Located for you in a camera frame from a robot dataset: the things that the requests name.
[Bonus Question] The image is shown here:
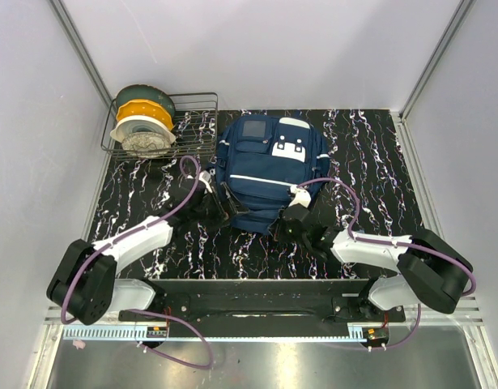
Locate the grey patterned plate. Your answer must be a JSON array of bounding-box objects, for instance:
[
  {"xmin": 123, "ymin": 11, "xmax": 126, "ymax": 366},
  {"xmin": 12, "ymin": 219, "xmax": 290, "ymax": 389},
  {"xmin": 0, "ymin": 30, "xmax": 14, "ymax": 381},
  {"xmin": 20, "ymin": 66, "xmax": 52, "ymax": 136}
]
[{"xmin": 121, "ymin": 132, "xmax": 171, "ymax": 159}]

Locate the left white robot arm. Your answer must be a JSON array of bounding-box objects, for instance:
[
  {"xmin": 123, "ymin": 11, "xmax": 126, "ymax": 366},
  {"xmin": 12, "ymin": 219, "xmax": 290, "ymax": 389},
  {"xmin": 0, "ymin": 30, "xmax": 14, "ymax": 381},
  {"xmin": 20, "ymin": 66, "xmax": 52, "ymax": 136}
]
[{"xmin": 46, "ymin": 182, "xmax": 248, "ymax": 325}]

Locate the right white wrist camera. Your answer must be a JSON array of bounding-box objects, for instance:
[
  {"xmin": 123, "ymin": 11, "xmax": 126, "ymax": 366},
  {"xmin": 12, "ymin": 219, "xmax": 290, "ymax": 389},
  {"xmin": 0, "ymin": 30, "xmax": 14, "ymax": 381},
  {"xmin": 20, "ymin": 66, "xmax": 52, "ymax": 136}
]
[{"xmin": 288, "ymin": 185, "xmax": 312, "ymax": 208}]

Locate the black wire dish rack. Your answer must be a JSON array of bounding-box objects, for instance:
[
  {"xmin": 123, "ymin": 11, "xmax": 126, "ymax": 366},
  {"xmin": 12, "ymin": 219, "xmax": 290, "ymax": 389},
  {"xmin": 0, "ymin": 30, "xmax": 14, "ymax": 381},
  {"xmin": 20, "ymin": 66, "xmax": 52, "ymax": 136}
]
[{"xmin": 100, "ymin": 92, "xmax": 219, "ymax": 160}]

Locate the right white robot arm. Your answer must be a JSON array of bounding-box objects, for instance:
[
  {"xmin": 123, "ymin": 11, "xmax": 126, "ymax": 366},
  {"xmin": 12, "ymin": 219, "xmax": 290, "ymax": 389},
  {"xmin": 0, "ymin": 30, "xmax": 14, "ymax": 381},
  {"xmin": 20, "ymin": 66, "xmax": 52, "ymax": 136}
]
[{"xmin": 276, "ymin": 204, "xmax": 476, "ymax": 322}]

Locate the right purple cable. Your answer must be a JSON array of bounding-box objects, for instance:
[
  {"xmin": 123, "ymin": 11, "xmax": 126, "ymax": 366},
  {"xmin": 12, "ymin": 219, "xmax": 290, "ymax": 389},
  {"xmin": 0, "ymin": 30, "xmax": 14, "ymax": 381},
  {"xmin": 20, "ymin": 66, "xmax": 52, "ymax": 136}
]
[{"xmin": 295, "ymin": 177, "xmax": 476, "ymax": 353}]

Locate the navy blue student backpack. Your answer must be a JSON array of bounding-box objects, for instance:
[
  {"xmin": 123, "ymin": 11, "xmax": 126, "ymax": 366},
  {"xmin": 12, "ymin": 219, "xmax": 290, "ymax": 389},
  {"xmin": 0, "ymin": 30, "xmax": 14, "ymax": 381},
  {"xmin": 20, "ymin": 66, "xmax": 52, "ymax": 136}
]
[{"xmin": 211, "ymin": 114, "xmax": 330, "ymax": 235}]

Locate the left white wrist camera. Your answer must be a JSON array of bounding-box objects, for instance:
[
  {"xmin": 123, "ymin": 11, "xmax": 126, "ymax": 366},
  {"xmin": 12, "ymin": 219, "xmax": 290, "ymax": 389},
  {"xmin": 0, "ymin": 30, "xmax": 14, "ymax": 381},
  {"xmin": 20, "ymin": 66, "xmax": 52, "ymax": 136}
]
[{"xmin": 198, "ymin": 170, "xmax": 215, "ymax": 195}]

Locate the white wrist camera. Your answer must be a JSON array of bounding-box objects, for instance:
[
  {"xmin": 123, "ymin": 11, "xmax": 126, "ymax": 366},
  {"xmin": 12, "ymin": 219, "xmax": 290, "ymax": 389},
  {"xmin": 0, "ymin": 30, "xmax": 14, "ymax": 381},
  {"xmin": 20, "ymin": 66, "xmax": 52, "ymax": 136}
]
[
  {"xmin": 288, "ymin": 185, "xmax": 312, "ymax": 208},
  {"xmin": 198, "ymin": 170, "xmax": 215, "ymax": 195}
]

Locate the aluminium front rail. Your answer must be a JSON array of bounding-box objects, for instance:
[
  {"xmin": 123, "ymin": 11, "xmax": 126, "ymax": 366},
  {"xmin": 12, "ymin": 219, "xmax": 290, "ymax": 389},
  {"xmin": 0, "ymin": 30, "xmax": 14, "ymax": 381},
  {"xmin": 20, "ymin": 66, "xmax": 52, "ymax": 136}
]
[{"xmin": 44, "ymin": 292, "xmax": 487, "ymax": 325}]

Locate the white plate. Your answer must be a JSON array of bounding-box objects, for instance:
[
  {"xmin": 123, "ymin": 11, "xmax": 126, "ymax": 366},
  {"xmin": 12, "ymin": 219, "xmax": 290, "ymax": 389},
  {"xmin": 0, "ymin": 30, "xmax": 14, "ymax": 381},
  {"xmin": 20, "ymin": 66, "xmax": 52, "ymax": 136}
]
[{"xmin": 110, "ymin": 115, "xmax": 176, "ymax": 144}]

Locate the dark green plate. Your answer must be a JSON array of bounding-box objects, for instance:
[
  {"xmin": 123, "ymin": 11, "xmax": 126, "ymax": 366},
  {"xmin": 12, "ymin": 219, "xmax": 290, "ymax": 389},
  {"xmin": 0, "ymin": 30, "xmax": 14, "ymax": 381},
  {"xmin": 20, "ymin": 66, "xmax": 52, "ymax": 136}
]
[{"xmin": 115, "ymin": 84, "xmax": 176, "ymax": 118}]

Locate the yellow plate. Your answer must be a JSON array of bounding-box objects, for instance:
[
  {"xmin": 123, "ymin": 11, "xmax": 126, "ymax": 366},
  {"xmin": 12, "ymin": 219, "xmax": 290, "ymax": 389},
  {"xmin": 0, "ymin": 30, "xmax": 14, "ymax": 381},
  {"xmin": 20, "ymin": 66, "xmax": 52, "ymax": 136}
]
[{"xmin": 116, "ymin": 99, "xmax": 174, "ymax": 130}]

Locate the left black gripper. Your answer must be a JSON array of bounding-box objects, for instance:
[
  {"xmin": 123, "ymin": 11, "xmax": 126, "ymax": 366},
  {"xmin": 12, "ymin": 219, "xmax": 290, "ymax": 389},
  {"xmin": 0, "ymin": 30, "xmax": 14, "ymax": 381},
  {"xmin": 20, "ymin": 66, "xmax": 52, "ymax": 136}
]
[{"xmin": 189, "ymin": 182, "xmax": 248, "ymax": 233}]

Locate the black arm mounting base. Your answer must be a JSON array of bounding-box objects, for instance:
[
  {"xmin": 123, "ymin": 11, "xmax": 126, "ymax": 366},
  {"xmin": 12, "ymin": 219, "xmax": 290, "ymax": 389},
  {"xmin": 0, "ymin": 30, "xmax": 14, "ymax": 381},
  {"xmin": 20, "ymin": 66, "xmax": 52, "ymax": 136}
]
[{"xmin": 118, "ymin": 278, "xmax": 407, "ymax": 340}]

